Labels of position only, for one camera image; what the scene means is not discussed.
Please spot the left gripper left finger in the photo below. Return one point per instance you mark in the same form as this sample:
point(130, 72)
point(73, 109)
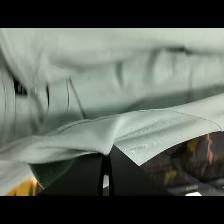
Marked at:
point(80, 176)

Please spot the pale green garment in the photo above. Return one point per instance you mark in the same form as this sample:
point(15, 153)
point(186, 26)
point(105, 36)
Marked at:
point(110, 80)

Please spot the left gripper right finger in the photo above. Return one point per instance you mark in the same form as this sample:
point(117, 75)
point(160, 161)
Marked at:
point(133, 178)

